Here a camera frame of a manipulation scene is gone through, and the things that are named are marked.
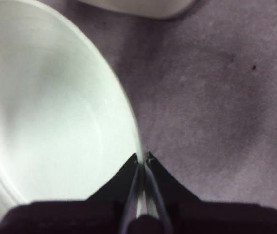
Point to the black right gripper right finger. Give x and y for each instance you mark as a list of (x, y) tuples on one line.
[(214, 217)]

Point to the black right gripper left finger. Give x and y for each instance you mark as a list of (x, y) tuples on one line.
[(80, 217)]

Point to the pale green round plate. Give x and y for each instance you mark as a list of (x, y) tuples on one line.
[(55, 102)]

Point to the cream toaster with chrome top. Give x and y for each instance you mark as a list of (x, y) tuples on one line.
[(138, 7)]

